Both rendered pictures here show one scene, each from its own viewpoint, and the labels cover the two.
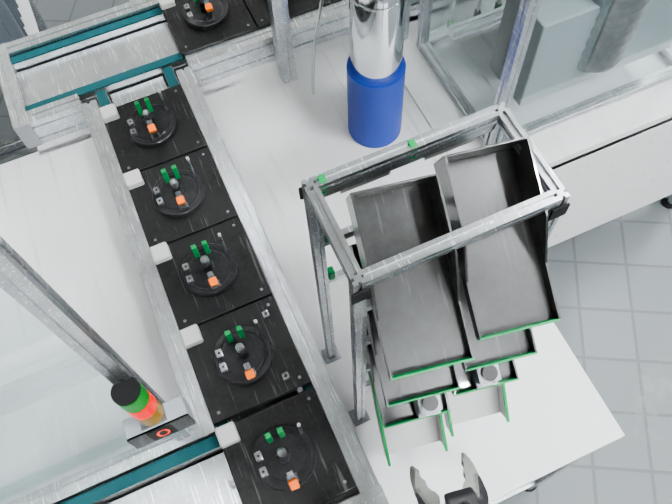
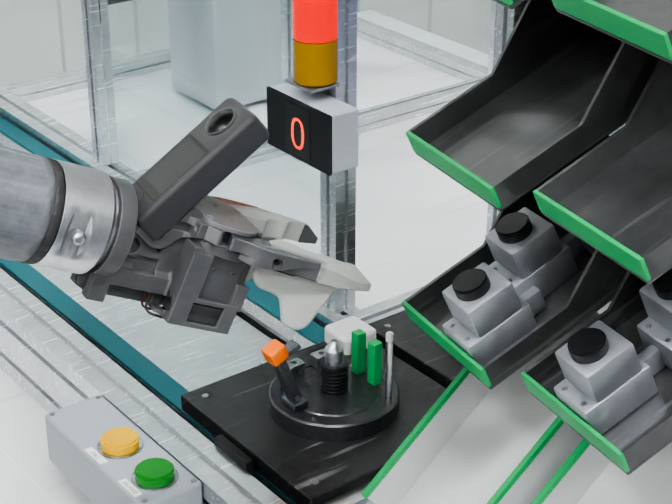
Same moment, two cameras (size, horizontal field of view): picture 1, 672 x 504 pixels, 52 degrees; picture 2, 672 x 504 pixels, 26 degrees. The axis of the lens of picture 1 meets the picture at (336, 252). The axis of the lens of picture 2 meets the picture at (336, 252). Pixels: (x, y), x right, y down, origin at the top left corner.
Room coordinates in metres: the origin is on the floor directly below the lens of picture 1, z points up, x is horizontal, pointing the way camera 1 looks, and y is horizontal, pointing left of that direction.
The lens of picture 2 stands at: (-0.10, -1.12, 1.82)
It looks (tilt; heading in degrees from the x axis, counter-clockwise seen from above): 27 degrees down; 73
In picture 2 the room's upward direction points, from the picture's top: straight up
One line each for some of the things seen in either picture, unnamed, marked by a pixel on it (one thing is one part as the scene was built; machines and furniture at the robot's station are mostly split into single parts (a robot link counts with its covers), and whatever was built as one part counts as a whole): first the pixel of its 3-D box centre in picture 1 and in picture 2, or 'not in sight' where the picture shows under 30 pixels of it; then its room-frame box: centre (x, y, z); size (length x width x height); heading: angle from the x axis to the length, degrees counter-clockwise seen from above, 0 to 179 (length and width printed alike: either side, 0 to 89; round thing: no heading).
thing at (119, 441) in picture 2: not in sight; (120, 444); (0.06, 0.15, 0.96); 0.04 x 0.04 x 0.02
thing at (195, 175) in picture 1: (176, 187); not in sight; (0.99, 0.40, 1.01); 0.24 x 0.24 x 0.13; 20
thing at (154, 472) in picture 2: not in sight; (154, 476); (0.08, 0.09, 0.96); 0.04 x 0.04 x 0.02
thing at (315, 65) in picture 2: (147, 409); (315, 58); (0.34, 0.37, 1.28); 0.05 x 0.05 x 0.05
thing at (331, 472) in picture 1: (285, 458); (334, 413); (0.29, 0.15, 0.96); 0.24 x 0.24 x 0.02; 20
